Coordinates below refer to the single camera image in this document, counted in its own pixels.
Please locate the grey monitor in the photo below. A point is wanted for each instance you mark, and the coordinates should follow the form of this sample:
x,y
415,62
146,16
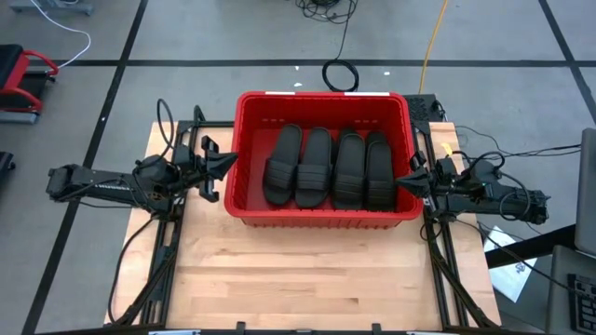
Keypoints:
x,y
587,195

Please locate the black aluminium frame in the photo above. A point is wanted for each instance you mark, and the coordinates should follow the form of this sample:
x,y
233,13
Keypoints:
x,y
449,279
160,260

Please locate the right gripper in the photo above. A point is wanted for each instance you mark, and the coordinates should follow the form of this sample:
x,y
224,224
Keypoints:
x,y
442,183

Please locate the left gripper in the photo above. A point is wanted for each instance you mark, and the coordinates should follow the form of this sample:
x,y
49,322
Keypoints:
x,y
195,167

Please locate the black keyboard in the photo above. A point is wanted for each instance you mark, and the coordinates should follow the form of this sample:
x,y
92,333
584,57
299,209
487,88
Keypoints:
x,y
584,307

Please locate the silver bracket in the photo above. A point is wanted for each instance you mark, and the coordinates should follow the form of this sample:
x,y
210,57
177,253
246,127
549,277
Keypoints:
x,y
423,333
174,332

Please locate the red and black cart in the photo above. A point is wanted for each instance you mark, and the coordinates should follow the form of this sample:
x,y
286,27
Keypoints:
x,y
18,70

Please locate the red plastic bin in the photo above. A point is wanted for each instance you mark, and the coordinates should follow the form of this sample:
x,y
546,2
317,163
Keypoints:
x,y
321,218

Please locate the grey stand base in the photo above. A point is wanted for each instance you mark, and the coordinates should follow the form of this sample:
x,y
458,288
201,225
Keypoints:
x,y
46,7

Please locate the black table clip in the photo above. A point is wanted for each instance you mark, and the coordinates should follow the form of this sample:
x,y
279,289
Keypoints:
x,y
376,328
240,327

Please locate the grey desk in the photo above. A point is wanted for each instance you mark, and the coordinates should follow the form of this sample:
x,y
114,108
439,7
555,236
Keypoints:
x,y
559,302

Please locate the black chair part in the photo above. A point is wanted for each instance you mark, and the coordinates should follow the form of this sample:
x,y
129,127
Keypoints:
x,y
4,163

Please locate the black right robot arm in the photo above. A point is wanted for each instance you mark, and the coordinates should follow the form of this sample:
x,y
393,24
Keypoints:
x,y
489,205

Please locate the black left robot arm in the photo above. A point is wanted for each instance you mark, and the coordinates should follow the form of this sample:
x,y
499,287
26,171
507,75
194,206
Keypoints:
x,y
93,183

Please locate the black bar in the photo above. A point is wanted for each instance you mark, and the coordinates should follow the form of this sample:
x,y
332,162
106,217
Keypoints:
x,y
531,246

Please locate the black perforated box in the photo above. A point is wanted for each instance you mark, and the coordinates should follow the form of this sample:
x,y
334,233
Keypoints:
x,y
421,108

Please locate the white paper sheet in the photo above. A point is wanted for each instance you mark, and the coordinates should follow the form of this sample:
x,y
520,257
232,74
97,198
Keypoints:
x,y
512,279

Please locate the yellow tag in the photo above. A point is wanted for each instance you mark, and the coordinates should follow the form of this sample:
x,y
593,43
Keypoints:
x,y
447,149

